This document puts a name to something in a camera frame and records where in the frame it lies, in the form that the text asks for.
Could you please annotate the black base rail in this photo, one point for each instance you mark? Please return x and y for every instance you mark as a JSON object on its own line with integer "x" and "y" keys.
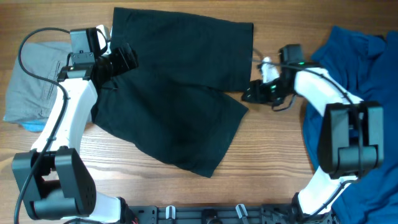
{"x": 239, "y": 214}

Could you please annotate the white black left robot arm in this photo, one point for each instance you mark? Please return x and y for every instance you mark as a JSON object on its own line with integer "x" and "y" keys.
{"x": 53, "y": 182}

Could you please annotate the folded grey shorts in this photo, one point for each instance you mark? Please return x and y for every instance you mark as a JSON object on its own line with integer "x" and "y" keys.
{"x": 28, "y": 98}

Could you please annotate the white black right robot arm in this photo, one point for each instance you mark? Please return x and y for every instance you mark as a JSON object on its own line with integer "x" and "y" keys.
{"x": 350, "y": 143}

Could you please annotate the folded light blue cloth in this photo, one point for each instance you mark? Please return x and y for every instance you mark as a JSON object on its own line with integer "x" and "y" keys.
{"x": 33, "y": 126}

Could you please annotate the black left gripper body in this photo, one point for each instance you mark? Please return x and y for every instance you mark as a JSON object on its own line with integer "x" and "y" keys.
{"x": 115, "y": 62}

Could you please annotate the black shorts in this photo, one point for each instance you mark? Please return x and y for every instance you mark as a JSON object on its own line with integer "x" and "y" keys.
{"x": 175, "y": 106}

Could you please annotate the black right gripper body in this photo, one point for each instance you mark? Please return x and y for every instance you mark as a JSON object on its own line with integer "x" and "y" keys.
{"x": 270, "y": 92}

